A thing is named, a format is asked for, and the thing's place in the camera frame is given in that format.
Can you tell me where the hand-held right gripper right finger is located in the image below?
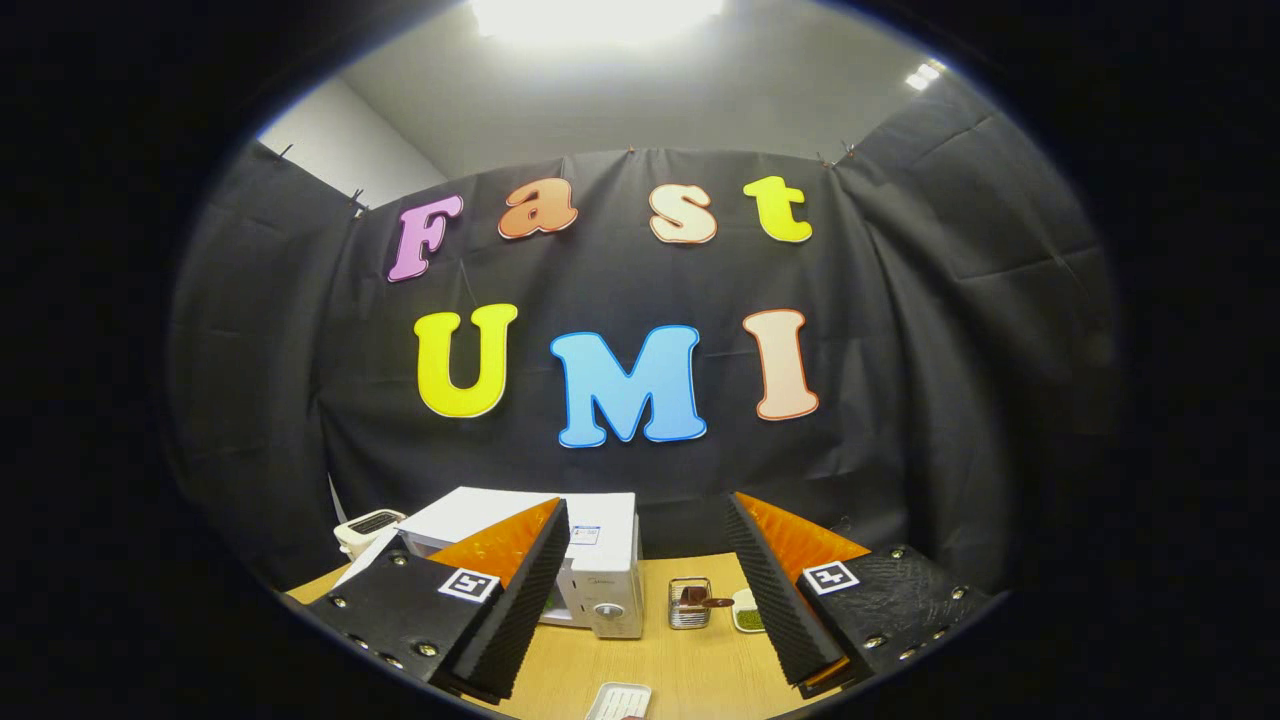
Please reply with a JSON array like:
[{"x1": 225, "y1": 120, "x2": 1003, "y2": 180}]
[{"x1": 727, "y1": 492, "x2": 1001, "y2": 699}]

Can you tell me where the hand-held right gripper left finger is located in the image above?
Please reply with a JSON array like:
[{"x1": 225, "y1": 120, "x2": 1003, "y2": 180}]
[{"x1": 305, "y1": 498, "x2": 571, "y2": 701}]

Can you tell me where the white microwave oven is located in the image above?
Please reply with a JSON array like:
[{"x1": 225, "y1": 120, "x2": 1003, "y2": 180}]
[{"x1": 335, "y1": 487, "x2": 646, "y2": 641}]

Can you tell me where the small white ribbed tray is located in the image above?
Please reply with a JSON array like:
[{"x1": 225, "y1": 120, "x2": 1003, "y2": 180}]
[{"x1": 585, "y1": 682, "x2": 653, "y2": 720}]

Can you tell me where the white toaster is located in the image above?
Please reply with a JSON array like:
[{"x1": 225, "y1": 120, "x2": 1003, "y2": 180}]
[{"x1": 333, "y1": 509, "x2": 408, "y2": 559}]

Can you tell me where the black backdrop cloth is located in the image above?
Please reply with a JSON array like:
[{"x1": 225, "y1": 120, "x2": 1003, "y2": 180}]
[{"x1": 165, "y1": 70, "x2": 1121, "y2": 601}]

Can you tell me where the large ceiling light panel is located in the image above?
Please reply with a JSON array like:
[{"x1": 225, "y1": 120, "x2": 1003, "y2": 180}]
[{"x1": 470, "y1": 0, "x2": 726, "y2": 46}]

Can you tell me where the metal wire basket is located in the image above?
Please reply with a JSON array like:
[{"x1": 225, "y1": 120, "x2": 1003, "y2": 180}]
[{"x1": 668, "y1": 577, "x2": 713, "y2": 631}]

